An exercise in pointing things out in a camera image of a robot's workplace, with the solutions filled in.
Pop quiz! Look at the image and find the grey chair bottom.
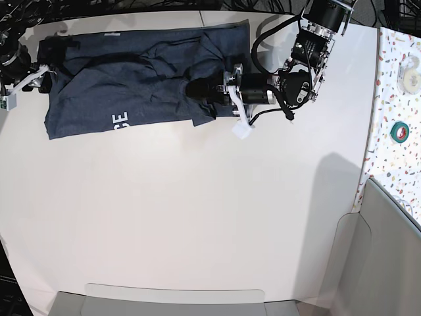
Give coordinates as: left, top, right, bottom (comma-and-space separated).
49, 283, 299, 315

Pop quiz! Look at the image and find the dark blue t-shirt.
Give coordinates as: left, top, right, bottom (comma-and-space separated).
37, 22, 250, 139

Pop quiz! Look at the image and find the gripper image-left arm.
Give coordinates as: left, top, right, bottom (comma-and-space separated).
19, 64, 56, 94

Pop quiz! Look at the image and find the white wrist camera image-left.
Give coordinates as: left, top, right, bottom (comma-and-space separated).
0, 95, 17, 111

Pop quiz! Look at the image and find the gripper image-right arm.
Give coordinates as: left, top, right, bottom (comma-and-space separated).
186, 64, 253, 125

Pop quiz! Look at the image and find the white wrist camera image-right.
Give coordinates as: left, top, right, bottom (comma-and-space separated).
232, 120, 254, 140

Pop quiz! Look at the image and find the clear tape roll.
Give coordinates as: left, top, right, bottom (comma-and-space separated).
397, 55, 420, 95

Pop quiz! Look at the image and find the grey chair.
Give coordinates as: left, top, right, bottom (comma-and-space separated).
325, 177, 421, 316
49, 283, 299, 315

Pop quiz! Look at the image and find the grey chair right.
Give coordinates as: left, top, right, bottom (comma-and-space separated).
325, 177, 421, 316

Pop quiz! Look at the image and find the green tape roll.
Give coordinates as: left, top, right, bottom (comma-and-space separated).
390, 121, 410, 144

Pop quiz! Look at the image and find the terrazzo patterned side surface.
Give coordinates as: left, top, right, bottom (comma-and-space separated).
354, 28, 420, 221

